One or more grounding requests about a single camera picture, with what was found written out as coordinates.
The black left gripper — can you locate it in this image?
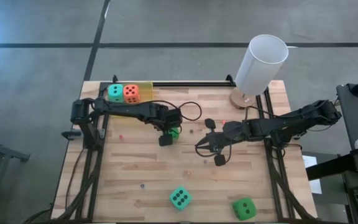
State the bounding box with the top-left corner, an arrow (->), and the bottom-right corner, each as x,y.
152,105 -> 182,147

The white paper sheet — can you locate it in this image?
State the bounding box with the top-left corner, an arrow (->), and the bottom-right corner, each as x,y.
301,154 -> 323,195

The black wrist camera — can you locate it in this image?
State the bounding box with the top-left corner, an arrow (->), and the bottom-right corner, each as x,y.
222,121 -> 239,133
165,108 -> 183,126

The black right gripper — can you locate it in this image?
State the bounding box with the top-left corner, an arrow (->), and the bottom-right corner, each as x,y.
195,118 -> 250,167

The large orange foam die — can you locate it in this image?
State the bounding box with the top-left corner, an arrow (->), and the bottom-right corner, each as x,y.
123,84 -> 141,104

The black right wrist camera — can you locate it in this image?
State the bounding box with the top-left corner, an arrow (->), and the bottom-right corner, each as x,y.
222,121 -> 239,133

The large green foam die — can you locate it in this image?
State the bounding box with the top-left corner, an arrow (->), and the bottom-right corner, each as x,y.
231,197 -> 257,221
169,126 -> 181,140

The black metal stand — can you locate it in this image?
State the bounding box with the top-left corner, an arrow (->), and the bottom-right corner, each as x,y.
0,130 -> 30,200

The yellow translucent plastic bin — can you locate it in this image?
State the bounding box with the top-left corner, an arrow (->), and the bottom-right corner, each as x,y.
106,81 -> 154,119

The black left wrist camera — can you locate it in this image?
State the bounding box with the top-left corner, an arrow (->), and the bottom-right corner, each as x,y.
165,108 -> 183,126

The large teal foam die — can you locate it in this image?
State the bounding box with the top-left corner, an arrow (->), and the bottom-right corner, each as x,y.
108,84 -> 125,103
168,185 -> 193,212

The black side clamp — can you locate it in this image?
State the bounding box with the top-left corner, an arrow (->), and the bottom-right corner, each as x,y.
61,129 -> 83,140

